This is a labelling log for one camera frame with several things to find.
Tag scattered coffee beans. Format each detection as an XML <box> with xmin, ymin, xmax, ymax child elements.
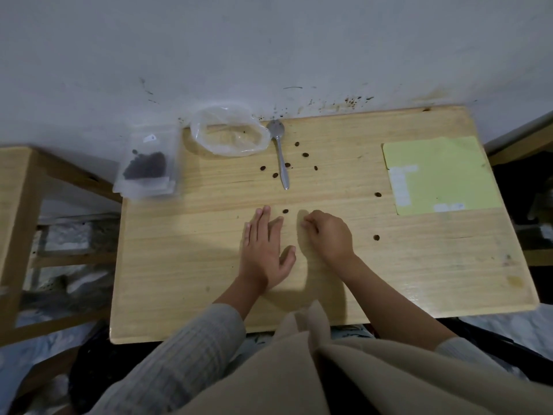
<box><xmin>259</xmin><ymin>142</ymin><xmax>383</xmax><ymax>242</ymax></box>

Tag wooden table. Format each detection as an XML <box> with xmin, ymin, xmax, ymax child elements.
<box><xmin>109</xmin><ymin>105</ymin><xmax>540</xmax><ymax>345</ymax></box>

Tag person's left hand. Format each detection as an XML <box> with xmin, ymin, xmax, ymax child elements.
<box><xmin>240</xmin><ymin>206</ymin><xmax>297</xmax><ymax>294</ymax></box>

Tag dark coffee bean heap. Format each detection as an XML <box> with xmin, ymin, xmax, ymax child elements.
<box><xmin>123</xmin><ymin>149</ymin><xmax>167</xmax><ymax>180</ymax></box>

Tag clear zip bag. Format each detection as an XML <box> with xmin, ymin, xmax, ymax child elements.
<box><xmin>113</xmin><ymin>124</ymin><xmax>182</xmax><ymax>199</ymax></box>

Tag person's left forearm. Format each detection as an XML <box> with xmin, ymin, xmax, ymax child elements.
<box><xmin>88</xmin><ymin>274</ymin><xmax>266</xmax><ymax>415</ymax></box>

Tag metal spoon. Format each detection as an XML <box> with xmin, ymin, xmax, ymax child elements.
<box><xmin>266</xmin><ymin>120</ymin><xmax>290</xmax><ymax>191</ymax></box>

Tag person's right forearm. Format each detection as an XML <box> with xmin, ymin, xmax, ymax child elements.
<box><xmin>341</xmin><ymin>254</ymin><xmax>525</xmax><ymax>381</ymax></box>

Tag beige garment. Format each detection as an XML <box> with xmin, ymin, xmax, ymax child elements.
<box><xmin>171</xmin><ymin>300</ymin><xmax>553</xmax><ymax>415</ymax></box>

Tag yellow-green paper sheet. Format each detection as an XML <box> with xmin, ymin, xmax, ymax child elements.
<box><xmin>382</xmin><ymin>136</ymin><xmax>504</xmax><ymax>217</ymax></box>

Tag open clear plastic bag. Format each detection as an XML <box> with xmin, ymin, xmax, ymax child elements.
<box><xmin>184</xmin><ymin>104</ymin><xmax>271</xmax><ymax>158</ymax></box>

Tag person's right hand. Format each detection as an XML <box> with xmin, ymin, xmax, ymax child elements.
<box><xmin>302</xmin><ymin>210</ymin><xmax>356</xmax><ymax>269</ymax></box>

